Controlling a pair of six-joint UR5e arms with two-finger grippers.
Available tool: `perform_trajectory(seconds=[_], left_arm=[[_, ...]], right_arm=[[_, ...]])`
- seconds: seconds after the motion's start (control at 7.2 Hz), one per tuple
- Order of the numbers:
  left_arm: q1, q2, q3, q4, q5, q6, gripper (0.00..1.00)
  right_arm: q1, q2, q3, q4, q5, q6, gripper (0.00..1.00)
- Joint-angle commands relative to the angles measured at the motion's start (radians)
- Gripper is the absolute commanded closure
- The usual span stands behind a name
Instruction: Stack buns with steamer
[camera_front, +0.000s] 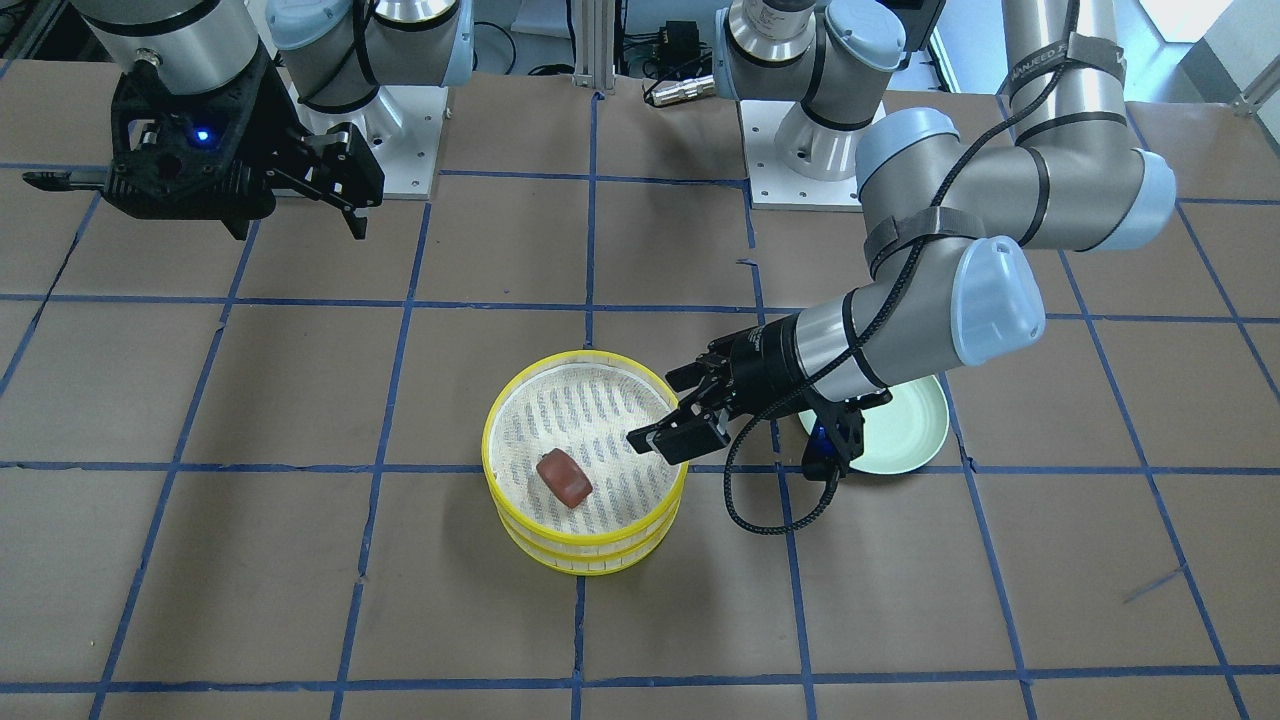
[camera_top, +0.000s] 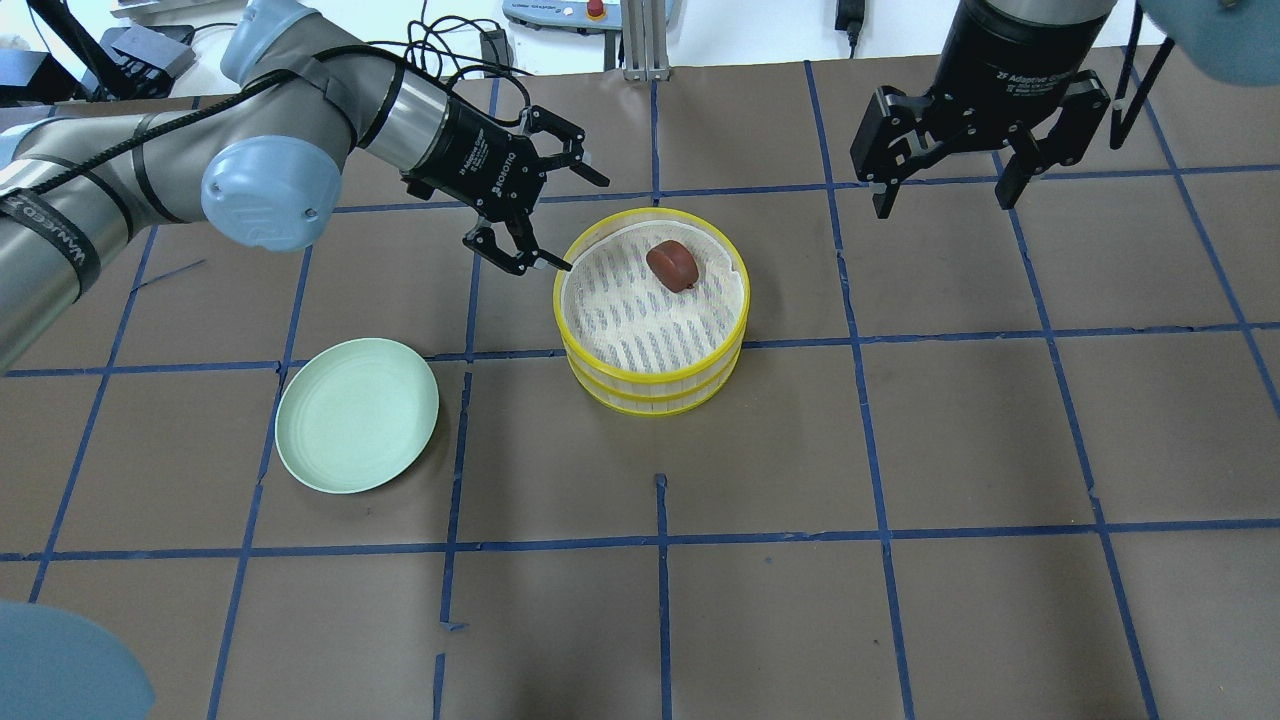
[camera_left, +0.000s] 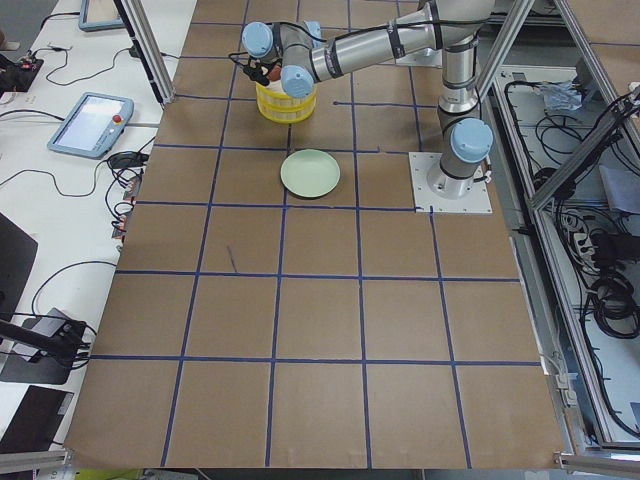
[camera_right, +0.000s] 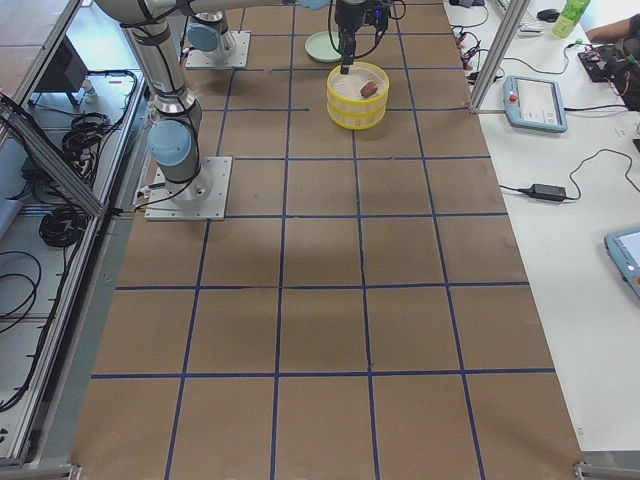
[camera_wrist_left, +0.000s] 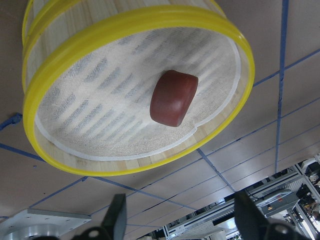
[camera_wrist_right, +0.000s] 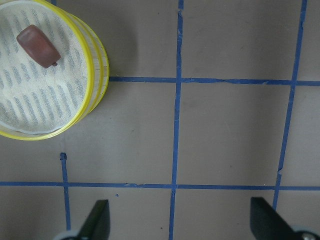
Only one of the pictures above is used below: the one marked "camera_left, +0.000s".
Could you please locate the light green plate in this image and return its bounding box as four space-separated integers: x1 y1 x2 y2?
280 149 341 198

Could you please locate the yellow steamer basket with cloth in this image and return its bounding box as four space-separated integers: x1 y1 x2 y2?
258 103 316 124

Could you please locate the brown rectangular bun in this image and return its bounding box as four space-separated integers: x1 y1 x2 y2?
267 66 281 82

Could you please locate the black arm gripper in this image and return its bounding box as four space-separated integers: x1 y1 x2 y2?
242 57 280 84

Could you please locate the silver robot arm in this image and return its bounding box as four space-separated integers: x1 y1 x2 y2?
241 1 494 200

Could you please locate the aluminium frame post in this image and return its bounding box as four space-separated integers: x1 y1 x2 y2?
114 0 175 106

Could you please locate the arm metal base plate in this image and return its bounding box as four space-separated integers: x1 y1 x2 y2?
408 152 493 215

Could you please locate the grey teach pendant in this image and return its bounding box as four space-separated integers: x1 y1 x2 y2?
47 92 134 159
78 0 124 32

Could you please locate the black cable bundle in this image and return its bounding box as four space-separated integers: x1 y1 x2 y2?
574 274 640 341

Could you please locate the black camera stand base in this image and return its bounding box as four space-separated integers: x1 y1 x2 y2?
1 309 90 385

